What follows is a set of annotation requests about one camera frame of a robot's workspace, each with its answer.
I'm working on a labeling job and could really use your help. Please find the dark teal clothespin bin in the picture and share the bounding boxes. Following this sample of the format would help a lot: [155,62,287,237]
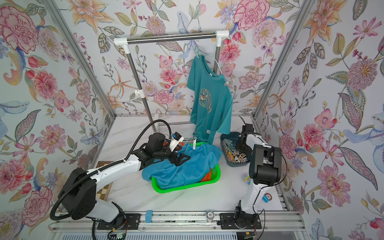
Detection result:
[220,132,250,167]

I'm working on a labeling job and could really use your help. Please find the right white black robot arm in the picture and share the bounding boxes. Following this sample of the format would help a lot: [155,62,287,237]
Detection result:
[234,123,287,228]

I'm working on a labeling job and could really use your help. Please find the bright green plastic tray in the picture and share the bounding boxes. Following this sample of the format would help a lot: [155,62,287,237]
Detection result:
[150,141,221,194]

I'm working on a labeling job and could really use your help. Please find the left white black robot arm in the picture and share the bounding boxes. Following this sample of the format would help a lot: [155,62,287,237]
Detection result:
[50,120,190,227]

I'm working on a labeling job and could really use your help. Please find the teal embroidered t-shirt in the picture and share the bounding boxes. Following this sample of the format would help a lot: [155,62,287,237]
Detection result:
[187,56,233,144]

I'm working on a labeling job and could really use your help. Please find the blue toy microphone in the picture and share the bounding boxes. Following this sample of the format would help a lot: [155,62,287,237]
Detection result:
[241,172,271,204]

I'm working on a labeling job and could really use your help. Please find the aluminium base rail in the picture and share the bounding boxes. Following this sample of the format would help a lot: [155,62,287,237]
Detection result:
[47,210,307,240]

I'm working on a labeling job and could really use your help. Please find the orange garment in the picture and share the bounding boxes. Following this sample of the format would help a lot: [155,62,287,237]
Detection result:
[200,169,212,183]

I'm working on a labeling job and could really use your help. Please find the wooden chessboard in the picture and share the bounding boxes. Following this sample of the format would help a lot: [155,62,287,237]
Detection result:
[95,161,113,202]

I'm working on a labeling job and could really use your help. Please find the blue garment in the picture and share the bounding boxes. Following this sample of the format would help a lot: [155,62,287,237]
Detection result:
[141,143,223,190]

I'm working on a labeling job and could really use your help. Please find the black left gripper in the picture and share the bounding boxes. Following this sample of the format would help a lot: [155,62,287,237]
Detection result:
[153,144,192,165]

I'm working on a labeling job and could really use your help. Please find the metal clothes rack white joints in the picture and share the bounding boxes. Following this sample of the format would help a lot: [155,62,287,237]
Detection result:
[114,31,232,119]

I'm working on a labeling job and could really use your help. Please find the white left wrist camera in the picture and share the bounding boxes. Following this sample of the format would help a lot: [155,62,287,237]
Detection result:
[169,132,184,152]

